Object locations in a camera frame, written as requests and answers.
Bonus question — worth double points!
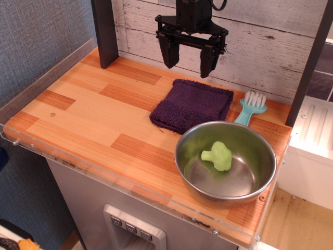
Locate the silver ice dispenser panel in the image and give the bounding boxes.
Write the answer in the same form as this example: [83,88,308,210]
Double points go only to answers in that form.
[104,204,167,249]

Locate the dark shelf post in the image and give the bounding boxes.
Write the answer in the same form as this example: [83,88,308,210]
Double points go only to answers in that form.
[91,0,119,69]
[285,0,332,127]

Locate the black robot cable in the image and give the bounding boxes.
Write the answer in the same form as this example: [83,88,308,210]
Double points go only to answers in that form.
[209,0,227,12]

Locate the teal dish brush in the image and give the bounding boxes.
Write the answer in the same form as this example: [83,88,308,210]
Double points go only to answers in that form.
[234,91,267,126]

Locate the stainless steel bowl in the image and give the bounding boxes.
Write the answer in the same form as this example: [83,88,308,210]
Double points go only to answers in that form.
[175,121,277,208]

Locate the purple folded cloth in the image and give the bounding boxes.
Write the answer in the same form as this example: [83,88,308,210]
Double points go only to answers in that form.
[149,79,234,134]

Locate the dark right shelf post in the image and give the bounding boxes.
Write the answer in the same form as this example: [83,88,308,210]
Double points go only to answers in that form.
[285,0,332,127]

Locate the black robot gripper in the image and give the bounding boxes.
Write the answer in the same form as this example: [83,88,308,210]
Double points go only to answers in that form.
[155,1,228,78]

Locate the grey toy fridge cabinet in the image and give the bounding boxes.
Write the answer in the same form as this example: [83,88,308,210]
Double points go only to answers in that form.
[48,160,237,249]

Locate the clear acrylic left guard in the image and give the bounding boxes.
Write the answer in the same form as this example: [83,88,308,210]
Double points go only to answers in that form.
[1,37,97,124]

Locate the dark left shelf post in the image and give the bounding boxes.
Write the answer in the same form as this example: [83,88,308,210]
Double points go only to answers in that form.
[91,0,119,69]

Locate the white toy sink unit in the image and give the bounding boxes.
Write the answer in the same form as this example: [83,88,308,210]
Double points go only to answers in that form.
[277,39,332,209]

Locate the green toy broccoli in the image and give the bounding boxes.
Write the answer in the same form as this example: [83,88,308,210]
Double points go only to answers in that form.
[201,141,232,171]

